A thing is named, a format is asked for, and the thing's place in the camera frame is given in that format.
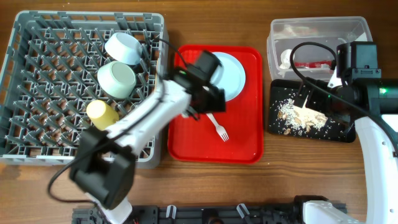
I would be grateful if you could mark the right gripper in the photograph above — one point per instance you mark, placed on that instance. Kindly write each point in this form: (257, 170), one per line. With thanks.
(314, 98)

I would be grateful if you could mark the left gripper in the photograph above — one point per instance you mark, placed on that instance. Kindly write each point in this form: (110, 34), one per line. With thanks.
(214, 100)

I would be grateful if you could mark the red sauce packet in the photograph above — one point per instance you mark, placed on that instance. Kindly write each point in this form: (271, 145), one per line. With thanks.
(319, 64)

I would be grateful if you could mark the food scraps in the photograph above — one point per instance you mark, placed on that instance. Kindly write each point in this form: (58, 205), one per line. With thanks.
(298, 120)

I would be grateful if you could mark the large light blue plate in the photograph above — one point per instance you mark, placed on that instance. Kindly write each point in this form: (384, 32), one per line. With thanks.
(231, 77)

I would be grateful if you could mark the green bowl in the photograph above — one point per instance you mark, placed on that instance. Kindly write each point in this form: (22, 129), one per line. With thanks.
(117, 79)

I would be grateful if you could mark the small light blue bowl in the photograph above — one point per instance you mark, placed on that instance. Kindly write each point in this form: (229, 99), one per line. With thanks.
(124, 48)

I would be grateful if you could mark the yellow cup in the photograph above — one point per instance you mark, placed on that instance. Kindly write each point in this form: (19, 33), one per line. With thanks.
(101, 114)

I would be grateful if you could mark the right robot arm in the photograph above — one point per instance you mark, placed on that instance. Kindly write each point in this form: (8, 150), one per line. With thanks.
(369, 102)

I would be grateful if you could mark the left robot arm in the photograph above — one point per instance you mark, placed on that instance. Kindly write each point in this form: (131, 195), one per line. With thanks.
(106, 160)

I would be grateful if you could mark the grey dishwasher rack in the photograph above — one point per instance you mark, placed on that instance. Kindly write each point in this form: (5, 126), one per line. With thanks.
(49, 76)

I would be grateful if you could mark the black tray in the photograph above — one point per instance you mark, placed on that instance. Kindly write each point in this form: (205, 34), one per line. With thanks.
(287, 89)

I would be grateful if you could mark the clear plastic bin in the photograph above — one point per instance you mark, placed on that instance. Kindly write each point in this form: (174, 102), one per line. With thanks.
(329, 31)

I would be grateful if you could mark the white plastic fork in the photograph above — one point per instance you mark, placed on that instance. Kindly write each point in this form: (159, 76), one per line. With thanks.
(219, 128)

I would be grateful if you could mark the red plastic tray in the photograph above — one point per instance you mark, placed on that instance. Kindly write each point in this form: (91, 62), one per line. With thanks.
(197, 140)

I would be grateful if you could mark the crumpled white napkin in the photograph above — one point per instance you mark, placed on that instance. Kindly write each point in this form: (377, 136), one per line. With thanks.
(285, 59)

